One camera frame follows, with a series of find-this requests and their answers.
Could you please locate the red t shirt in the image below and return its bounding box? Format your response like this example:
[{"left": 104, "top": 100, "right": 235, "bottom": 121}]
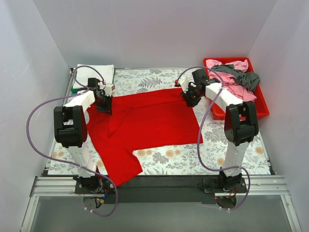
[{"left": 87, "top": 88, "right": 199, "bottom": 186}]

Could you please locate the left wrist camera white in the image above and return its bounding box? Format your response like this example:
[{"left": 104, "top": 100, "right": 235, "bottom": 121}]
[{"left": 103, "top": 84, "right": 115, "bottom": 97}]

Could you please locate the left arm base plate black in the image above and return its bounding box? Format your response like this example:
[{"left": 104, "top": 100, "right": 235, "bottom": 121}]
[{"left": 73, "top": 177, "right": 115, "bottom": 194}]

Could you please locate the grey t shirt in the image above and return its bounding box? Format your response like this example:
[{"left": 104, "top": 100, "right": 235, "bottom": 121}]
[{"left": 211, "top": 64, "right": 260, "bottom": 92}]

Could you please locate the pink t shirt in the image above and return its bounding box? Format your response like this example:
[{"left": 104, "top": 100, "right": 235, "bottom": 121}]
[{"left": 206, "top": 59, "right": 257, "bottom": 102}]

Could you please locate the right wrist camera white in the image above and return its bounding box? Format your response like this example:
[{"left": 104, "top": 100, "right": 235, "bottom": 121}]
[{"left": 174, "top": 78, "right": 189, "bottom": 93}]

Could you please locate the aluminium frame rail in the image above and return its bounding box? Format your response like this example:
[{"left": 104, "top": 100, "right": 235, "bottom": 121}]
[{"left": 30, "top": 175, "right": 290, "bottom": 196}]

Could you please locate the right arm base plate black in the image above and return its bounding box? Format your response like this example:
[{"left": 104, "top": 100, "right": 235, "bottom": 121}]
[{"left": 199, "top": 176, "right": 247, "bottom": 193}]

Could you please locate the folded white t shirt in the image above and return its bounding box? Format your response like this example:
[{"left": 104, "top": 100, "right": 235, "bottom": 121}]
[{"left": 76, "top": 64, "right": 115, "bottom": 86}]

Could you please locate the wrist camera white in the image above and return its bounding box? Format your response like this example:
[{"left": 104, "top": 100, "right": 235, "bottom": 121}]
[
  {"left": 174, "top": 78, "right": 189, "bottom": 93},
  {"left": 103, "top": 84, "right": 115, "bottom": 97}
]

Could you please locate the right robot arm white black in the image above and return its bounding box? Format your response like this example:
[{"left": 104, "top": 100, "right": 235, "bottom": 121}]
[{"left": 175, "top": 66, "right": 259, "bottom": 192}]

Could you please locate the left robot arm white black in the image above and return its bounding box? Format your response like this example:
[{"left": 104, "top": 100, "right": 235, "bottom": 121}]
[{"left": 54, "top": 78, "right": 114, "bottom": 193}]

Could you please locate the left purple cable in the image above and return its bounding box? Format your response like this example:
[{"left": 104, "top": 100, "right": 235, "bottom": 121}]
[{"left": 26, "top": 65, "right": 119, "bottom": 217}]

